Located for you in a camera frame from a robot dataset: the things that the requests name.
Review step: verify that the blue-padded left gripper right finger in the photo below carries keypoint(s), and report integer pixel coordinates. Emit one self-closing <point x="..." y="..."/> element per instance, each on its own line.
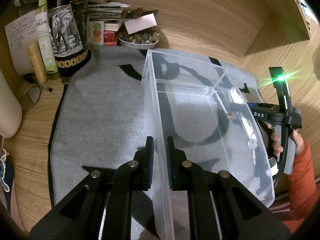
<point x="184" y="175"/>

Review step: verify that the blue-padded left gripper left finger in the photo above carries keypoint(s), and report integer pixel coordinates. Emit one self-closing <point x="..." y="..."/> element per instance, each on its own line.
<point x="136" y="175"/>

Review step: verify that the clear plastic storage bin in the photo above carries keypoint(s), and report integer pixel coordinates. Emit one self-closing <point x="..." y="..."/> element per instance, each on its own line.
<point x="180" y="101"/>

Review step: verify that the white handheld massager device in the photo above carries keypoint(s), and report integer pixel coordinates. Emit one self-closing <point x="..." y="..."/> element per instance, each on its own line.
<point x="245" y="119"/>

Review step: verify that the orange sleeve forearm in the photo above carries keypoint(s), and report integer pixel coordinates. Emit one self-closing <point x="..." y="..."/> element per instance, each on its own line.
<point x="303" y="192"/>

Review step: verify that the person's right hand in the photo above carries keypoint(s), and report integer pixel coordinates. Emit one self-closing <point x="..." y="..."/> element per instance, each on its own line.
<point x="301" y="146"/>

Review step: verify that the white charger plug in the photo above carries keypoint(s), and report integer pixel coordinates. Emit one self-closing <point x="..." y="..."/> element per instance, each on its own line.
<point x="273" y="166"/>

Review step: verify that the grey mat with black letters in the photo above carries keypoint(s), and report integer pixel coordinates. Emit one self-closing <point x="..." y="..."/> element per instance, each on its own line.
<point x="100" y="123"/>

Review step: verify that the black lighter with orange tip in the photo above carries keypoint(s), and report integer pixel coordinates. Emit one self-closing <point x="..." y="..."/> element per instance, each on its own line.
<point x="228" y="114"/>

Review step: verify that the round eyeglasses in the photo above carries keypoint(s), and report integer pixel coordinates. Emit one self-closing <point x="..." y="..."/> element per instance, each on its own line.
<point x="31" y="95"/>

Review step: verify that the white bowl of stones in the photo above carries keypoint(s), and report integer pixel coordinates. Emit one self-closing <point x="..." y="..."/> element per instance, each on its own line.
<point x="141" y="40"/>

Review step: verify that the pink thermos cup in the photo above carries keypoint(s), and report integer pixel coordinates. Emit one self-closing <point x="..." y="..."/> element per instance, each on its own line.
<point x="10" y="110"/>

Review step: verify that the white card on bowl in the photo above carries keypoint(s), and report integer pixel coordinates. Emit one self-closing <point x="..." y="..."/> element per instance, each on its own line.
<point x="141" y="23"/>

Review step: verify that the yellow tube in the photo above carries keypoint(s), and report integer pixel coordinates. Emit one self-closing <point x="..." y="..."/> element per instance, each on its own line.
<point x="36" y="62"/>

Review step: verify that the white handwritten paper note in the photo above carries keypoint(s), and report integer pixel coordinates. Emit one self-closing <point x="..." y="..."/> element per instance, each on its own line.
<point x="20" y="33"/>

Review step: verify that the green white spray bottle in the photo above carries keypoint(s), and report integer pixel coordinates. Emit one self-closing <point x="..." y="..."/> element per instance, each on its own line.
<point x="43" y="36"/>

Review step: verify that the dark wine bottle elephant label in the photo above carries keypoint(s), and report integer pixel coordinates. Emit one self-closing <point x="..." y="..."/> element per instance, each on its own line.
<point x="67" y="20"/>

